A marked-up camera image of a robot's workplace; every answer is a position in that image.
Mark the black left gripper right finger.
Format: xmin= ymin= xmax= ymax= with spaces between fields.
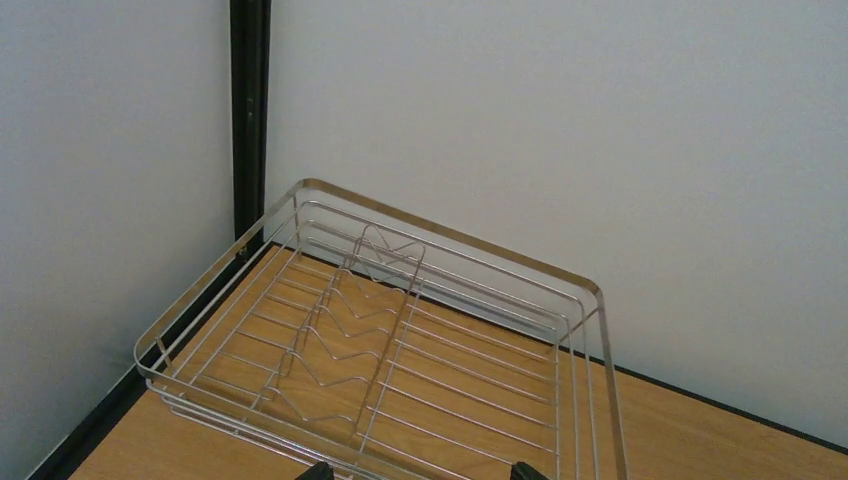
xmin=509 ymin=461 xmax=548 ymax=480

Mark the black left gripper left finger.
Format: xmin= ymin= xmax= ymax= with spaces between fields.
xmin=295 ymin=461 xmax=335 ymax=480

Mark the black frame post left rear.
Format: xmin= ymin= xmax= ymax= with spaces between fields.
xmin=229 ymin=0 xmax=272 ymax=237

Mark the wire metal dish rack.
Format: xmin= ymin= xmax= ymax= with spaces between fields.
xmin=133 ymin=178 xmax=630 ymax=479

